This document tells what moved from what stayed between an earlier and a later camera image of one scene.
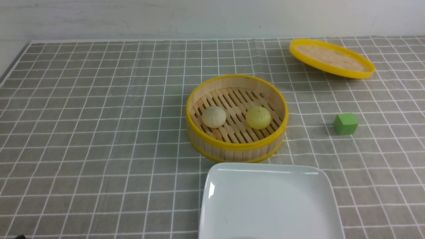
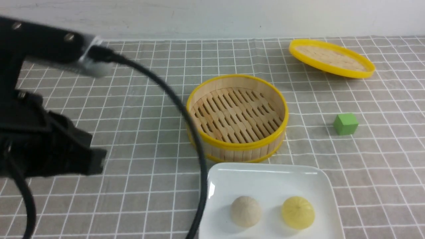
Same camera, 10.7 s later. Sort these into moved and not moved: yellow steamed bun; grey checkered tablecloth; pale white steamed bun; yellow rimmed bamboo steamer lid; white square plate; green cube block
Moved: yellow steamed bun; pale white steamed bun
Not moved: yellow rimmed bamboo steamer lid; grey checkered tablecloth; green cube block; white square plate
